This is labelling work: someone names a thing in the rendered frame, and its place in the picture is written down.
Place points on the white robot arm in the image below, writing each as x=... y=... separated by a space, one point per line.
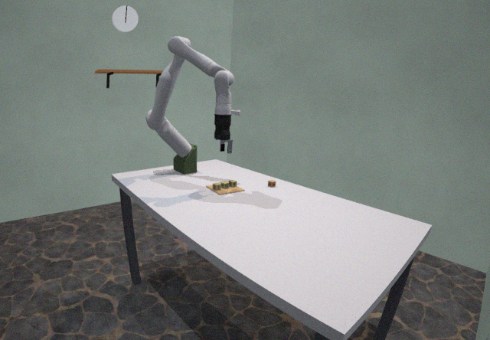
x=181 y=47

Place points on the tan flat mat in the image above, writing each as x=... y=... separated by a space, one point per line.
x=227 y=190

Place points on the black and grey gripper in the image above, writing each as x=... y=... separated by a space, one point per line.
x=222 y=121

